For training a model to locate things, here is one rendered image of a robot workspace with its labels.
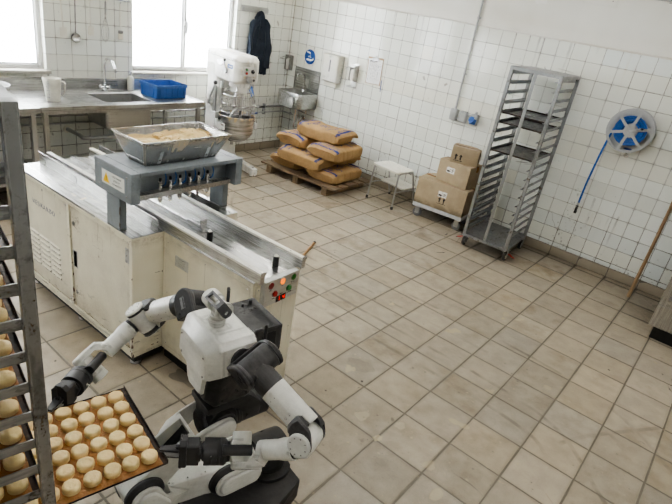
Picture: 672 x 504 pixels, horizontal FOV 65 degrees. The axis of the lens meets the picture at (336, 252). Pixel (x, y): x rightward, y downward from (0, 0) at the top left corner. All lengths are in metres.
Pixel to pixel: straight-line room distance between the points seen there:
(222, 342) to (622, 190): 4.73
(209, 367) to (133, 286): 1.26
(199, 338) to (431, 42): 5.25
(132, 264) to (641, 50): 4.72
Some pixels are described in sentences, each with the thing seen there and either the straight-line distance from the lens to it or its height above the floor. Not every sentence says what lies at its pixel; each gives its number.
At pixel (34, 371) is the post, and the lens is 1.42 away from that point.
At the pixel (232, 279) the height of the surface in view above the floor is 0.80.
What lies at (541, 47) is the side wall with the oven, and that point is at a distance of 6.03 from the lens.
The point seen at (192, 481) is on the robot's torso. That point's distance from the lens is 2.27.
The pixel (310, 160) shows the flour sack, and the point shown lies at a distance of 6.33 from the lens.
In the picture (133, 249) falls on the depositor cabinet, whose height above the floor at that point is 0.78.
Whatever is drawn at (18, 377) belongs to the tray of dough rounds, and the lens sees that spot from 1.53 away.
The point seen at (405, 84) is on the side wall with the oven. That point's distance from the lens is 6.71.
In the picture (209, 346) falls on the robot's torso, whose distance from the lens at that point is 1.81.
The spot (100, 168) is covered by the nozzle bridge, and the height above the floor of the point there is 1.13.
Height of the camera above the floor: 2.07
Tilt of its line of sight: 25 degrees down
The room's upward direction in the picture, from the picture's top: 10 degrees clockwise
